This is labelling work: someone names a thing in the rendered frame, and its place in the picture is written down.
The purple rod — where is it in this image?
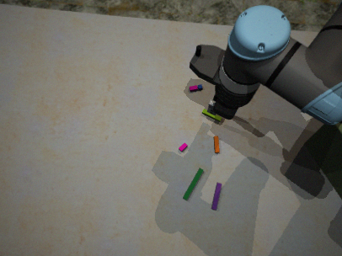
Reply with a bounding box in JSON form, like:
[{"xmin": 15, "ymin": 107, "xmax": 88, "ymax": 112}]
[{"xmin": 212, "ymin": 183, "xmax": 222, "ymax": 210}]

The green rod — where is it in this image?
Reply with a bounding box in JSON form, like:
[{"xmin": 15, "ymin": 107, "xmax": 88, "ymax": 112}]
[{"xmin": 183, "ymin": 168, "xmax": 204, "ymax": 200}]

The lime green rectangular bar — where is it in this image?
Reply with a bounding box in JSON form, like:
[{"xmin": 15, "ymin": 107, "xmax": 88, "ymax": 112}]
[{"xmin": 202, "ymin": 109, "xmax": 222, "ymax": 122}]

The orange rod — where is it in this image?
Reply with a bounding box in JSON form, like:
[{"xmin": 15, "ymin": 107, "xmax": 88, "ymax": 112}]
[{"xmin": 214, "ymin": 136, "xmax": 220, "ymax": 153}]

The magenta rectangular block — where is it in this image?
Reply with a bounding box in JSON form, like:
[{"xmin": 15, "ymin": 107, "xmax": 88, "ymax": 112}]
[
  {"xmin": 179, "ymin": 143, "xmax": 187, "ymax": 152},
  {"xmin": 190, "ymin": 85, "xmax": 198, "ymax": 92}
]

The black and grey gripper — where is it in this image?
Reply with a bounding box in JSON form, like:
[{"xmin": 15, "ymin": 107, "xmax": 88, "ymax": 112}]
[{"xmin": 190, "ymin": 45, "xmax": 261, "ymax": 120}]

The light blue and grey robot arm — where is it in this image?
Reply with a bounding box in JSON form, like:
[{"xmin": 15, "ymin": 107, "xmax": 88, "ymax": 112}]
[{"xmin": 223, "ymin": 2, "xmax": 342, "ymax": 125}]

